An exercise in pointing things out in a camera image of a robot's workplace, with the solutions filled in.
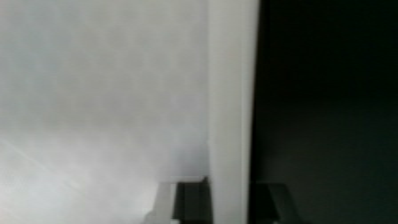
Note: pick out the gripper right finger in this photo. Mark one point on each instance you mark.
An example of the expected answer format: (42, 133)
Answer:
(273, 207)

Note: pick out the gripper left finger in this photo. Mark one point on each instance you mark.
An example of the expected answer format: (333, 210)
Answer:
(184, 202)

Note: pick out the white desk top tray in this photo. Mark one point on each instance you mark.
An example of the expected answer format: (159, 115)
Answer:
(125, 108)

